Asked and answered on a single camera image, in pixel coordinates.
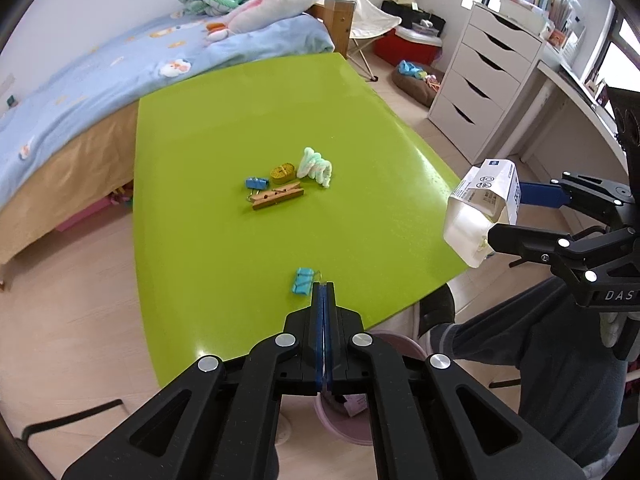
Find pink white plush toy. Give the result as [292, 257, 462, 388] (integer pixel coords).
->
[205, 0, 326, 43]

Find white carton box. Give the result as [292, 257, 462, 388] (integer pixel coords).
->
[443, 158, 522, 267]

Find red storage box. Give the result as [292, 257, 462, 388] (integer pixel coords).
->
[372, 27, 443, 67]

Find blue binder clip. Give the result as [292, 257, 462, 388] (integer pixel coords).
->
[244, 176, 271, 203]
[291, 267, 329, 298]

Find colourful toy blocks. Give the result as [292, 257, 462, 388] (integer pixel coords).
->
[107, 185, 135, 208]

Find black bag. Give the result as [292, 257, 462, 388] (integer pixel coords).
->
[381, 0, 447, 36]

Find pink plastic bin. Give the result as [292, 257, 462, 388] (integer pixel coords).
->
[314, 330, 426, 447]

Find row of books and cards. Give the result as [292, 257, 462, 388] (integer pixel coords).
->
[492, 0, 586, 58]

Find pink storage box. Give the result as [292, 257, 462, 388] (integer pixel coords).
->
[55, 195, 113, 233]

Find bed with blue blanket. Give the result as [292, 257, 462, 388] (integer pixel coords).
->
[0, 10, 335, 206]

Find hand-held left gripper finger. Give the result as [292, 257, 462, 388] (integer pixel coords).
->
[62, 282, 326, 480]
[325, 282, 586, 480]

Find tan bed base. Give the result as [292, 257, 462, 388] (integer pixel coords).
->
[0, 102, 140, 288]

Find white folding chair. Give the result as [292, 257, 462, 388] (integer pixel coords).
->
[345, 0, 403, 82]

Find person's right hand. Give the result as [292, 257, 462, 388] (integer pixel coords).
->
[599, 309, 632, 350]

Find wooden bed end board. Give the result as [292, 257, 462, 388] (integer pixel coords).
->
[306, 0, 357, 58]

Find small picture frame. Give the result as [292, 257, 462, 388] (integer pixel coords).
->
[585, 77, 609, 107]

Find wooden clothespin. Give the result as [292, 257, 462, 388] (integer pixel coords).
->
[251, 181, 305, 211]

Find white desk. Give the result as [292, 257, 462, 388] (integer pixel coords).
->
[520, 60, 640, 196]

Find white drawer unit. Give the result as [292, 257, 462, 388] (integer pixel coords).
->
[427, 2, 548, 168]

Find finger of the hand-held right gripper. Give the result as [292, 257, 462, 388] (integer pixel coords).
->
[487, 222, 637, 281]
[519, 172, 640, 228]

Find brown basket with toys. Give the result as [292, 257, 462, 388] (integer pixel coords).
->
[391, 60, 446, 108]

